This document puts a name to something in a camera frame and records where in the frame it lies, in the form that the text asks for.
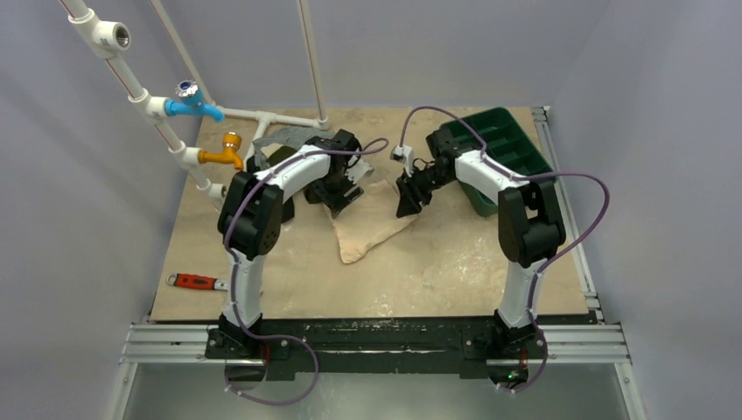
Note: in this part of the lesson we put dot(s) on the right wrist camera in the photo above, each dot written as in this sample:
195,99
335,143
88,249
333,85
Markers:
404,155

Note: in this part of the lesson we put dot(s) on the adjustable wrench red handle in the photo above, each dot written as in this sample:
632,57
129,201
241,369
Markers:
197,282

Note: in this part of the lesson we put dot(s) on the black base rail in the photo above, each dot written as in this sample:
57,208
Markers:
471,347

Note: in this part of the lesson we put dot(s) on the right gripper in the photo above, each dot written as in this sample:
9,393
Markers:
416,188

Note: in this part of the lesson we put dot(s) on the white PVC pipe frame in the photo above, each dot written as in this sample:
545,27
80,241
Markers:
109,39

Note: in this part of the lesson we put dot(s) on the striped grey underwear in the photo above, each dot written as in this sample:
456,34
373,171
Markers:
291,136

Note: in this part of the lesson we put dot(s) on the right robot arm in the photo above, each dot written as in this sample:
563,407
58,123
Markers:
530,224

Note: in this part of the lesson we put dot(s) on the blue tap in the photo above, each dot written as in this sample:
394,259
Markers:
190,101

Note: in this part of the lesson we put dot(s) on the orange tap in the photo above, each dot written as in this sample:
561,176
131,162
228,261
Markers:
231,143

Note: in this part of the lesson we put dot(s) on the beige underwear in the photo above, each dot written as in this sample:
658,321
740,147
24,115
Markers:
369,221

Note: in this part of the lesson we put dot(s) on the green compartment tray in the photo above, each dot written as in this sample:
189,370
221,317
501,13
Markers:
506,142

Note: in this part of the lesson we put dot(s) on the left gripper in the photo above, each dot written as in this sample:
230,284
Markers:
335,201

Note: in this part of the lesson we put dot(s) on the dark green underwear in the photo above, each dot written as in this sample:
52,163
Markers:
281,154

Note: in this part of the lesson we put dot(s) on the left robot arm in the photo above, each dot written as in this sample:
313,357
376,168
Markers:
251,219

